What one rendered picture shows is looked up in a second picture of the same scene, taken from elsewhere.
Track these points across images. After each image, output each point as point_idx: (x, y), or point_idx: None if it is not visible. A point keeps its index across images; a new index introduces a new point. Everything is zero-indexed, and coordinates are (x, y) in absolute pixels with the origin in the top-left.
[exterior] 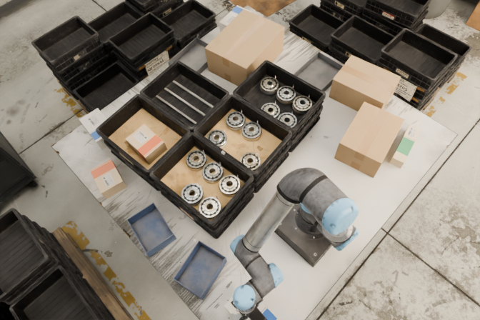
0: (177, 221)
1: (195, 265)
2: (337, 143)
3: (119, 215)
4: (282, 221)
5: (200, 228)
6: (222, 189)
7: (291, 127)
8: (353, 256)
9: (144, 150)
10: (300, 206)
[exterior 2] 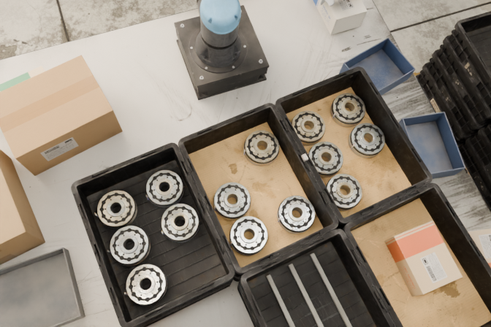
0: None
1: (379, 85)
2: (99, 151)
3: (470, 195)
4: (256, 63)
5: None
6: (322, 122)
7: (165, 170)
8: (189, 12)
9: (431, 235)
10: (227, 55)
